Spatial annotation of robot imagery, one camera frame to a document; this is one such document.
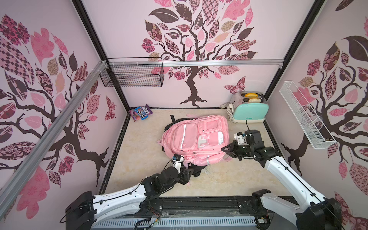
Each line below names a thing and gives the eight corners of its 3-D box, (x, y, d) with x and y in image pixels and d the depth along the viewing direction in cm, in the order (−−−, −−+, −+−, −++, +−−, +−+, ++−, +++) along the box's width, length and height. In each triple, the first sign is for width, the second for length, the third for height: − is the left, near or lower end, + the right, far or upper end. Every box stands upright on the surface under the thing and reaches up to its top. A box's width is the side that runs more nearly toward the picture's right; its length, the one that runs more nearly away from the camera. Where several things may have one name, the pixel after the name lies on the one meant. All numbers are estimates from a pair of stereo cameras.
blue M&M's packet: (142, 121, 114) (141, 118, 111) (135, 111, 121) (134, 108, 119) (149, 117, 116) (148, 115, 114) (141, 107, 123) (140, 105, 121)
